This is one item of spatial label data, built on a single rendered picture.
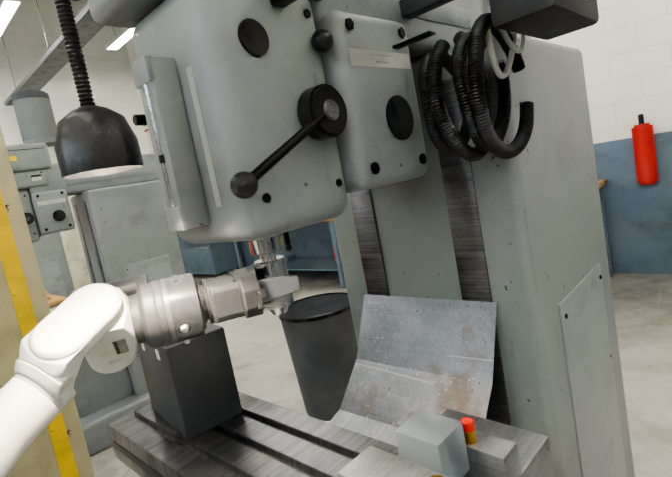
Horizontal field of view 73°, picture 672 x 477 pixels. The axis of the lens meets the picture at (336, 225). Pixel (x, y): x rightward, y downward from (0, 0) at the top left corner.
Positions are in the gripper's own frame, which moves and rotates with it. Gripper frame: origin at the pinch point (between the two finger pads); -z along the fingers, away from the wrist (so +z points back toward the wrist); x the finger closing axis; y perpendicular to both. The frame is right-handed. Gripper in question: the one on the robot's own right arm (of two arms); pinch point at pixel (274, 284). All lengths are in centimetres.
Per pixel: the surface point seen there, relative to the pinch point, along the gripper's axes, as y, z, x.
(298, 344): 75, -44, 177
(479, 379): 26.5, -33.6, 0.5
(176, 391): 20.6, 17.1, 24.2
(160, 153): -20.4, 11.8, -5.7
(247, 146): -19.2, 2.4, -11.9
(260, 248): -5.9, 1.3, -2.0
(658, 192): 46, -374, 190
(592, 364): 36, -66, 5
